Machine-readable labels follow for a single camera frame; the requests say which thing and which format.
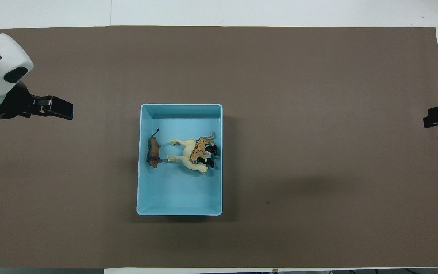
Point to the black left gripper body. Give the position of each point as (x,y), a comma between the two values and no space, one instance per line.
(13,102)

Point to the brown lion toy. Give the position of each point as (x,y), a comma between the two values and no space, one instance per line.
(153,152)

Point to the cream white horse toy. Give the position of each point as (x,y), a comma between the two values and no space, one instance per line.
(185,154)

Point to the orange striped tiger toy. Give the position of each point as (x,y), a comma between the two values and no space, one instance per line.
(200,149)

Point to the black and white panda toy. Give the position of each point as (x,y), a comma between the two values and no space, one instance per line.
(212,151)

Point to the light blue storage box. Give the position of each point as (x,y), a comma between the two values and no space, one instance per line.
(181,190)

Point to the brown table mat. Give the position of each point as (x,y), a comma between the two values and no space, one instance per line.
(280,68)

